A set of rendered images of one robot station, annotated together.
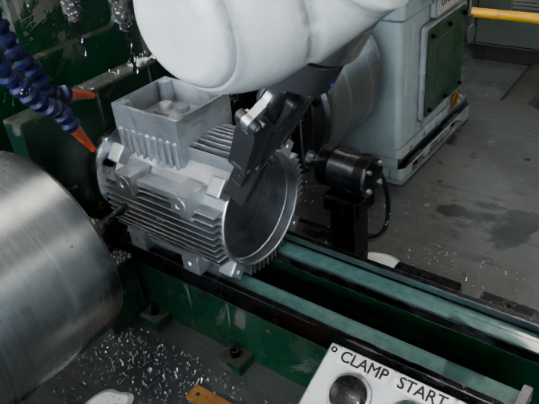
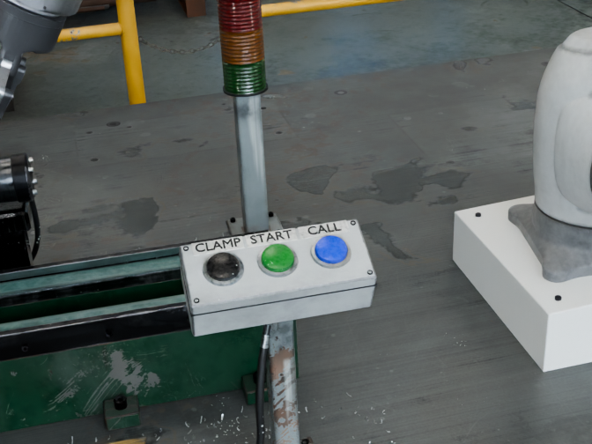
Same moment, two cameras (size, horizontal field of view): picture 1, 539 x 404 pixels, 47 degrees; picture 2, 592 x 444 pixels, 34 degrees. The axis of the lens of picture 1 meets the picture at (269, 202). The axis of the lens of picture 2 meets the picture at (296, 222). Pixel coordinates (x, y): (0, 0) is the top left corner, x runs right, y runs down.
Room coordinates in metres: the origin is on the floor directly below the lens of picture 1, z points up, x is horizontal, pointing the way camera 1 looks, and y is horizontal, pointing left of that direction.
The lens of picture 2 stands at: (-0.19, 0.50, 1.51)
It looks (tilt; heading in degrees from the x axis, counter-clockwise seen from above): 29 degrees down; 308
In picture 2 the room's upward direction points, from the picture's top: 3 degrees counter-clockwise
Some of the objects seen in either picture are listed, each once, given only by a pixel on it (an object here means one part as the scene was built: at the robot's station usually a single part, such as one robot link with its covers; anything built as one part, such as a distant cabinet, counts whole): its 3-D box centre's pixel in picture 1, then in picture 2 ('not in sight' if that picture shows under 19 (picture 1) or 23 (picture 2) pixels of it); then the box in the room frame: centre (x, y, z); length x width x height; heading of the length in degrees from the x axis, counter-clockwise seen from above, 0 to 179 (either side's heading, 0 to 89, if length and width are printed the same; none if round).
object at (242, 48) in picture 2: not in sight; (241, 42); (0.66, -0.48, 1.10); 0.06 x 0.06 x 0.04
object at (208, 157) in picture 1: (206, 188); not in sight; (0.74, 0.08, 1.02); 0.20 x 0.19 x 0.19; 49
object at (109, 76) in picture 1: (111, 176); not in sight; (0.87, 0.25, 0.97); 0.30 x 0.11 x 0.34; 140
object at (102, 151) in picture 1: (133, 163); not in sight; (0.83, 0.20, 1.02); 0.15 x 0.02 x 0.15; 140
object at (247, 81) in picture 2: not in sight; (244, 73); (0.66, -0.48, 1.05); 0.06 x 0.06 x 0.04
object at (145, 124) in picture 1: (174, 121); not in sight; (0.76, 0.12, 1.11); 0.12 x 0.11 x 0.07; 49
